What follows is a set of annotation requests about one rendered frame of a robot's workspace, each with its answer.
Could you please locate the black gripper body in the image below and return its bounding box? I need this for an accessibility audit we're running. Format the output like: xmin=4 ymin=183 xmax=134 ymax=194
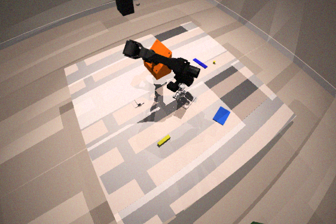
xmin=167 ymin=72 xmax=184 ymax=93

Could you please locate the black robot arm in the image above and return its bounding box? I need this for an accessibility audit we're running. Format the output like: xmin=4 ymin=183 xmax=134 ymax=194
xmin=123 ymin=39 xmax=200 ymax=87

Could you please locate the yellow flat bar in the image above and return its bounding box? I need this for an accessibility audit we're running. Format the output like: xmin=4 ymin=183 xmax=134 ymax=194
xmin=157 ymin=135 xmax=170 ymax=146

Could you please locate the blue block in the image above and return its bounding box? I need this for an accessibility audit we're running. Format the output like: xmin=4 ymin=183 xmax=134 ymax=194
xmin=212 ymin=107 xmax=230 ymax=125

